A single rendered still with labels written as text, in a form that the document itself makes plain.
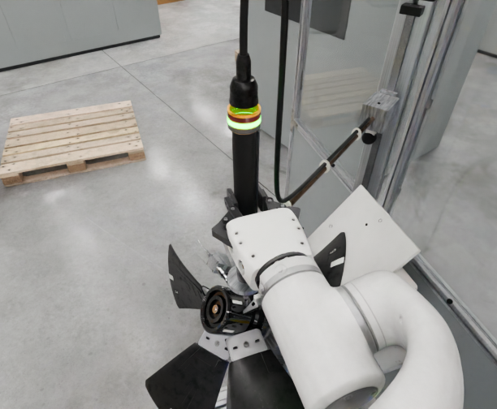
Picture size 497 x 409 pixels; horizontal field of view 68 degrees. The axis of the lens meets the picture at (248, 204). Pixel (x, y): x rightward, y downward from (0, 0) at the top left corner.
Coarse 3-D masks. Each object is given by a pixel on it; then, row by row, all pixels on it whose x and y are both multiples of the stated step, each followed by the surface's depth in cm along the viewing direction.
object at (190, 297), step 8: (168, 248) 119; (168, 256) 120; (176, 256) 114; (168, 264) 121; (176, 264) 114; (176, 272) 116; (184, 272) 110; (176, 280) 118; (184, 280) 112; (192, 280) 107; (176, 288) 120; (184, 288) 114; (192, 288) 109; (200, 288) 104; (176, 296) 122; (184, 296) 118; (192, 296) 113; (200, 296) 107; (184, 304) 120; (192, 304) 116; (200, 304) 112
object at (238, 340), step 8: (232, 336) 90; (240, 336) 91; (248, 336) 91; (256, 336) 91; (232, 344) 89; (240, 344) 89; (256, 344) 89; (264, 344) 89; (232, 352) 88; (240, 352) 88; (248, 352) 88; (256, 352) 88; (232, 360) 86
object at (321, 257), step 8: (344, 232) 84; (336, 240) 84; (344, 240) 80; (328, 248) 84; (344, 248) 78; (320, 256) 84; (328, 256) 80; (336, 256) 78; (344, 256) 75; (320, 264) 80; (328, 264) 78; (328, 272) 75; (336, 272) 73; (328, 280) 73; (336, 280) 72
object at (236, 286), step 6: (234, 270) 72; (228, 276) 71; (234, 276) 71; (228, 282) 70; (234, 282) 70; (240, 282) 70; (234, 288) 69; (240, 288) 69; (246, 288) 69; (240, 294) 69; (246, 294) 69; (252, 294) 69
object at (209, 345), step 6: (204, 336) 97; (210, 336) 97; (216, 336) 97; (222, 336) 96; (198, 342) 97; (204, 342) 97; (210, 342) 97; (222, 342) 97; (210, 348) 97; (216, 348) 97; (222, 348) 97; (216, 354) 97; (222, 354) 97; (228, 354) 97
